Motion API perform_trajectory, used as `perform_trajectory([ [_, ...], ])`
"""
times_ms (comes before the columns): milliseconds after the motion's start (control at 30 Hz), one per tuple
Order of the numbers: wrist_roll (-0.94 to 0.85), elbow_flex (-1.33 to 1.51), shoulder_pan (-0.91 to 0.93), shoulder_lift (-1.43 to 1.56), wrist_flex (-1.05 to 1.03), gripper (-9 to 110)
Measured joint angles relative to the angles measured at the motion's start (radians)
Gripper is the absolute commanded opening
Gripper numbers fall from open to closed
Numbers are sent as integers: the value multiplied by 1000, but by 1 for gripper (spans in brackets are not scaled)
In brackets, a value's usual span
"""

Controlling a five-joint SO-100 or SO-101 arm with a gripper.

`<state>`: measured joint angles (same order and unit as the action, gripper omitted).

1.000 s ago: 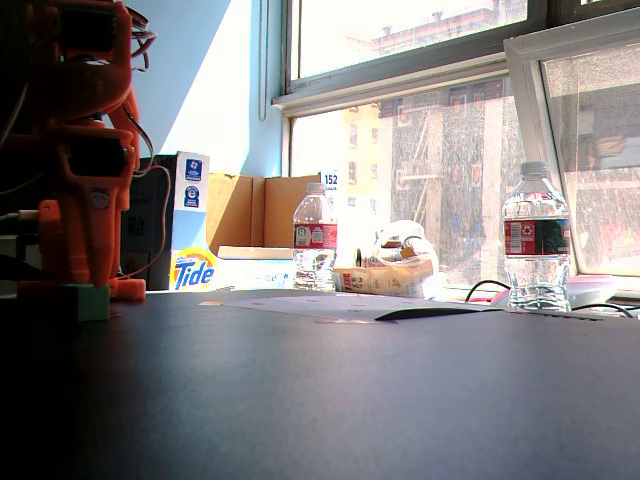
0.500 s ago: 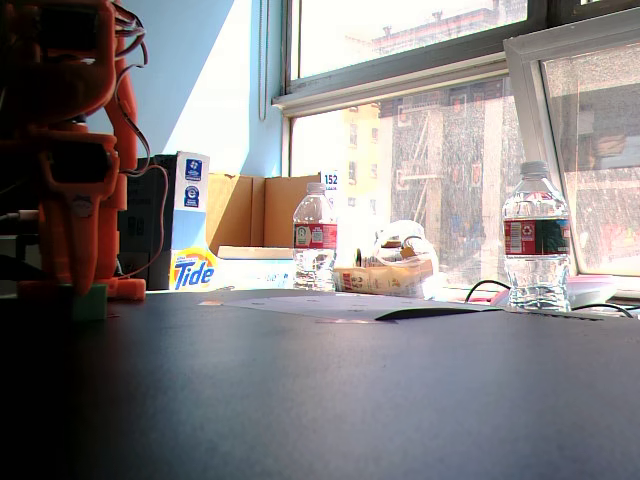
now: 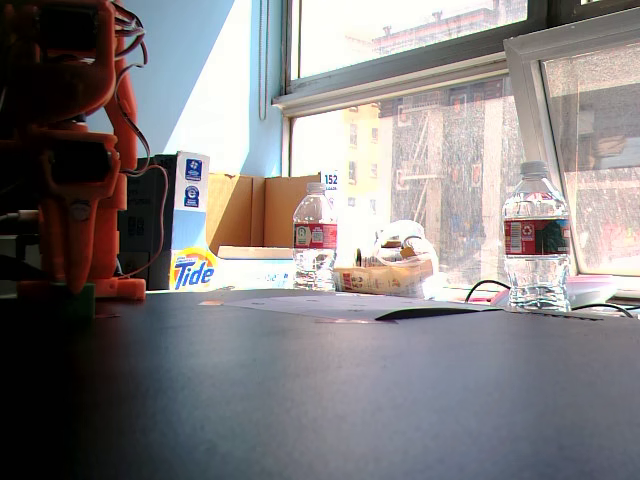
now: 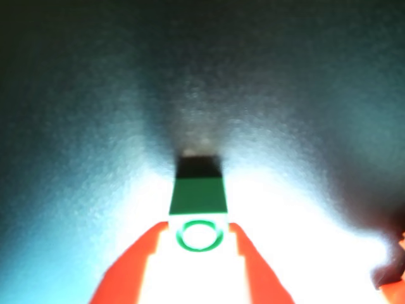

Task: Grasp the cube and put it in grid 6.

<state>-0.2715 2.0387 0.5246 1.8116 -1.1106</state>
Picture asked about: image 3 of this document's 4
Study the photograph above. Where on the orange gripper with motor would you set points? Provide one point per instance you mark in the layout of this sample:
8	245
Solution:
75	167

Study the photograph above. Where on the green cube with round recess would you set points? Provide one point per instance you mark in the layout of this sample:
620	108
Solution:
80	302

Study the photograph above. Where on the leaning white window screen frame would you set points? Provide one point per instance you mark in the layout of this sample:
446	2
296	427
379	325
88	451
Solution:
520	55

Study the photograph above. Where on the brown cardboard box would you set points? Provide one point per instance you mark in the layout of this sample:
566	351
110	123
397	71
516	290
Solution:
280	210

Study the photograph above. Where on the white paper sheet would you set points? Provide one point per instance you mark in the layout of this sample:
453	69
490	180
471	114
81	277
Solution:
325	302

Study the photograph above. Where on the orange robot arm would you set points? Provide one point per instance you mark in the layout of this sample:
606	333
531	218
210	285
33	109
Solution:
65	75

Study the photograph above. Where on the pink tape square marker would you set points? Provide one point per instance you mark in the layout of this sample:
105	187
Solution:
212	303

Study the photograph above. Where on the flat white blue box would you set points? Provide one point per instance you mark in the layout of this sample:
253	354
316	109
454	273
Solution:
255	267

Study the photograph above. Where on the large clear water bottle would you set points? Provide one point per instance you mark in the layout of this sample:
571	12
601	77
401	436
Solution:
536	240

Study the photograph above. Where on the white card with number 152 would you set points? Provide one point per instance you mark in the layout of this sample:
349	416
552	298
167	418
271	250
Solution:
330	180

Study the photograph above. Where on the printed snack packet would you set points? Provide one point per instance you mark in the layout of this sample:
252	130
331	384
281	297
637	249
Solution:
380	280

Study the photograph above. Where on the Tide detergent box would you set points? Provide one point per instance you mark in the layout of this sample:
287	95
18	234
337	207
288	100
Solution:
192	220

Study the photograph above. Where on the small clear water bottle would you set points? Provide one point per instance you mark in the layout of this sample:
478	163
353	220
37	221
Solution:
315	235

